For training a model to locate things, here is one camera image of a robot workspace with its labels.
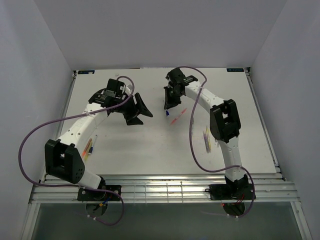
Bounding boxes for orange yellow pen cluster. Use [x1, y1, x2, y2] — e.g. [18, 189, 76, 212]
[81, 138, 93, 162]

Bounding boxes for left blue corner label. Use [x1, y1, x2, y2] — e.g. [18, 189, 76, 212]
[77, 70, 95, 75]

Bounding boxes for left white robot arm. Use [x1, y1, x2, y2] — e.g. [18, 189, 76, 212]
[44, 78, 153, 200]

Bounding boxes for blue corner label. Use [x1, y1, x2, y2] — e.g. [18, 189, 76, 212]
[226, 68, 244, 73]
[77, 70, 95, 75]

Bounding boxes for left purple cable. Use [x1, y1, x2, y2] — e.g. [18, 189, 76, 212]
[18, 76, 136, 226]

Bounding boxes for right blue corner label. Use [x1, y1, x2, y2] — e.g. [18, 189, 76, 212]
[226, 68, 244, 73]

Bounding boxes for aluminium rail frame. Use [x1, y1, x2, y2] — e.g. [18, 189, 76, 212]
[29, 173, 300, 204]

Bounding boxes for red pen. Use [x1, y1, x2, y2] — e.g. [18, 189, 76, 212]
[170, 108, 187, 125]

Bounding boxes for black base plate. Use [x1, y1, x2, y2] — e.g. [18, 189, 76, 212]
[204, 184, 256, 201]
[77, 185, 122, 202]

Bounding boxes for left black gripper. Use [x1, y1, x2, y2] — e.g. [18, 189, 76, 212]
[115, 92, 153, 126]

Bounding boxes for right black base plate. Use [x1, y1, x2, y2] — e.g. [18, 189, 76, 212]
[204, 184, 256, 201]

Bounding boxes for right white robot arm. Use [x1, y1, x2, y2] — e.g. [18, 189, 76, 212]
[164, 67, 252, 200]

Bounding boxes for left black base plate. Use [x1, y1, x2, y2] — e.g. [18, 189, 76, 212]
[77, 185, 122, 202]

